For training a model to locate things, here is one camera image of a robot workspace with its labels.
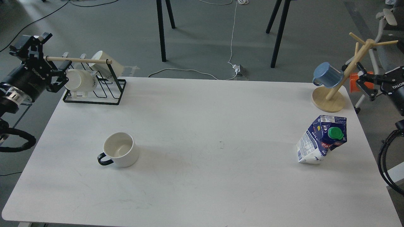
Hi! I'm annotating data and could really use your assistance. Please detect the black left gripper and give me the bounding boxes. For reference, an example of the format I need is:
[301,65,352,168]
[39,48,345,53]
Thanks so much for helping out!
[6,32,73,102]

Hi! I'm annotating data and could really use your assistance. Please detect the orange mug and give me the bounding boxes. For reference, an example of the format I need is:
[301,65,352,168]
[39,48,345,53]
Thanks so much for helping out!
[349,73,374,93]

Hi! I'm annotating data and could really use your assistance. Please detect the black floor cable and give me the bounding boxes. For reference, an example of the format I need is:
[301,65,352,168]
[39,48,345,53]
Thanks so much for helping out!
[0,0,119,53]

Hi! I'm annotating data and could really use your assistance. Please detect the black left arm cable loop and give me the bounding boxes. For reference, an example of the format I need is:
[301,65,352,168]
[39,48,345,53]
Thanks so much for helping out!
[0,126,37,153]

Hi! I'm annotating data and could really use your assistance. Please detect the black table legs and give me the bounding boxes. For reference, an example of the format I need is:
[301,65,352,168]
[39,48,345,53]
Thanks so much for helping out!
[266,0,291,68]
[156,0,176,62]

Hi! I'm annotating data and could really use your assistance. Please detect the black table legs right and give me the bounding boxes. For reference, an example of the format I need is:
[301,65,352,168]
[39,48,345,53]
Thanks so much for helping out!
[266,0,291,68]

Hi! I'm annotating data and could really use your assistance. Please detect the blue mug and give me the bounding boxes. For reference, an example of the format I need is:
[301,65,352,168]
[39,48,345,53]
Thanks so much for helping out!
[312,62,344,89]

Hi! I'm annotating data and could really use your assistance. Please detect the wooden mug tree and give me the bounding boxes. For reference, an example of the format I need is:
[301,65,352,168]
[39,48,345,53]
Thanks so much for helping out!
[311,32,398,113]

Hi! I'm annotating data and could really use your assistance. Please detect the white cup with black handle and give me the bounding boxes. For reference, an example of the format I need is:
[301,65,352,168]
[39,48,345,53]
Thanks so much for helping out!
[97,132,140,167]

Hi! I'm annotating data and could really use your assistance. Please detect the black table legs left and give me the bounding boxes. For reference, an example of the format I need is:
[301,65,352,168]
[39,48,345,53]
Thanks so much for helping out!
[156,0,176,62]

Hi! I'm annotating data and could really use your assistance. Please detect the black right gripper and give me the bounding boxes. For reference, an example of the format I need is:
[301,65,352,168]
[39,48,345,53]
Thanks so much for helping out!
[356,62,404,116]

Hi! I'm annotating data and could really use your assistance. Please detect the white power adapter plug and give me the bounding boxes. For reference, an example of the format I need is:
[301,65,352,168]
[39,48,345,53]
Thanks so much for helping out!
[232,64,247,77]

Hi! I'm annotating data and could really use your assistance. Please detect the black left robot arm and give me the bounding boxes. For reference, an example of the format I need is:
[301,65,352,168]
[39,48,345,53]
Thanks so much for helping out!
[1,32,72,115]

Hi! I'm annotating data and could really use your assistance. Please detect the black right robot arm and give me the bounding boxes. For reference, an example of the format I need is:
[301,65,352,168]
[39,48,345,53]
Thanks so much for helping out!
[355,62,404,116]

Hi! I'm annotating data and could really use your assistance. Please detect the white mug on rack rear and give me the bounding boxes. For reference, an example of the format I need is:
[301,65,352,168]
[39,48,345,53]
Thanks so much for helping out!
[89,50,124,81]

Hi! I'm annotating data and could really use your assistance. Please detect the blue white milk carton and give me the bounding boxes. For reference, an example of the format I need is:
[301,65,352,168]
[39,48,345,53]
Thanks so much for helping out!
[296,115,347,164]

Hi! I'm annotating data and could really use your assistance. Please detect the black wire cup rack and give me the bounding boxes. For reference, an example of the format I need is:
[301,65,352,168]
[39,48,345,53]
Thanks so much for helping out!
[44,54,127,105]

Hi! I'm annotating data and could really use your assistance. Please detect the white mug on rack front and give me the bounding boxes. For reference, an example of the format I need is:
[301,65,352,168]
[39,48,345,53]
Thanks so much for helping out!
[65,69,98,98]

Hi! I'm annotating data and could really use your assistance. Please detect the white mug on rack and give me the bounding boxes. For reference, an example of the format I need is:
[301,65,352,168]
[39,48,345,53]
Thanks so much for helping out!
[65,69,98,98]
[89,50,124,81]

